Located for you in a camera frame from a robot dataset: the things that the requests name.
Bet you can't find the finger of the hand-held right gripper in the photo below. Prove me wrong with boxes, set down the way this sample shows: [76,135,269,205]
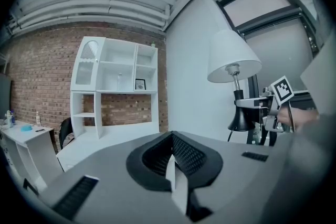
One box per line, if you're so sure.
[235,97,274,109]

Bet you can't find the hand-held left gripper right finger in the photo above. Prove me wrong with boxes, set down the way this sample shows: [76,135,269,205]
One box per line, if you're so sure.
[172,131,289,223]

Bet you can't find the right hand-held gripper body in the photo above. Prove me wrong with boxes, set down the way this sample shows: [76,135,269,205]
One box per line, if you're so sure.
[262,75,295,132]

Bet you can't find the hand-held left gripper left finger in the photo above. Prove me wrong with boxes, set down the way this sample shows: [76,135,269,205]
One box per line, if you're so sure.
[39,131,184,223]

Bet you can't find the white table lamp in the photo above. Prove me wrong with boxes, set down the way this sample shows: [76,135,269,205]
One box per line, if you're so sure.
[207,29,263,132]

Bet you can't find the person's right forearm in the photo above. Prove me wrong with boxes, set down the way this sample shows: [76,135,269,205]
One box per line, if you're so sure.
[278,106,320,131]

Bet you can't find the person's grey shirt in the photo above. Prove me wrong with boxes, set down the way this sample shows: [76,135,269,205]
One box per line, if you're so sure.
[272,39,336,213]

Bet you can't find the black framed window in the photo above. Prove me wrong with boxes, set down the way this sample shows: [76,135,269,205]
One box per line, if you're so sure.
[216,0,320,103]

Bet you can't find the black chair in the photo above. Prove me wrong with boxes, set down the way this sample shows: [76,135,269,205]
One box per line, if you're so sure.
[59,117,76,151]

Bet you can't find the small white side table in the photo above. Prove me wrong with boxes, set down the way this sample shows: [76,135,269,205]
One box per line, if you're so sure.
[0,119,64,194]

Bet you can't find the black framed picture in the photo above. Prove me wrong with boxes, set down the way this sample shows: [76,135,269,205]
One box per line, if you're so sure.
[134,78,147,91]

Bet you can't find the ribbed glass cabinet door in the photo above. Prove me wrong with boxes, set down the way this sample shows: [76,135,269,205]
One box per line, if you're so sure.
[74,39,100,86]

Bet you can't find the blue cap bottle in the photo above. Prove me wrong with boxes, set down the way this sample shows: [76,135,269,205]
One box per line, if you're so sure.
[5,110,15,128]

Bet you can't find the white hutch shelf unit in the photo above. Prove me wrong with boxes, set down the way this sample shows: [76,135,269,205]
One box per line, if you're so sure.
[70,36,160,140]

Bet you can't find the grey metal cabinet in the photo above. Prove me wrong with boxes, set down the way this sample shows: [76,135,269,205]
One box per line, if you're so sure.
[0,72,13,120]

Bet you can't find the white ceiling pipes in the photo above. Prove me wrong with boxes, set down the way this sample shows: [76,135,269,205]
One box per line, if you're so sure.
[9,0,173,34]

